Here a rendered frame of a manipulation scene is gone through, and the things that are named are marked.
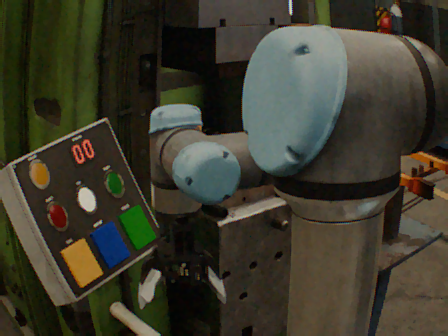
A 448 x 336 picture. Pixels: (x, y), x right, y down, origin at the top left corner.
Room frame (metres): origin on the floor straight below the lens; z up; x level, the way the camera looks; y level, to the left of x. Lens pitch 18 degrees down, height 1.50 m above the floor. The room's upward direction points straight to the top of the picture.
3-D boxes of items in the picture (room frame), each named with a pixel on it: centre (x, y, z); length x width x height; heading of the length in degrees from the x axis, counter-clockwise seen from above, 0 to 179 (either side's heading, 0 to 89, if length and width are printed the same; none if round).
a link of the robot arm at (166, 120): (0.91, 0.07, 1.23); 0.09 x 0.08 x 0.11; 22
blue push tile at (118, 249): (1.03, 0.21, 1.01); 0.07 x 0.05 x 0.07; 153
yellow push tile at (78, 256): (0.94, 0.26, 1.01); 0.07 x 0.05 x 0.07; 153
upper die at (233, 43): (1.66, 0.07, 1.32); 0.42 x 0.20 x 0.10; 38
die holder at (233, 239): (1.71, 0.03, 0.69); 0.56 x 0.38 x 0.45; 38
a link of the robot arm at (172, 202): (0.91, 0.07, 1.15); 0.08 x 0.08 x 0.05
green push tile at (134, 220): (1.12, 0.17, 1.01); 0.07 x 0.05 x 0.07; 153
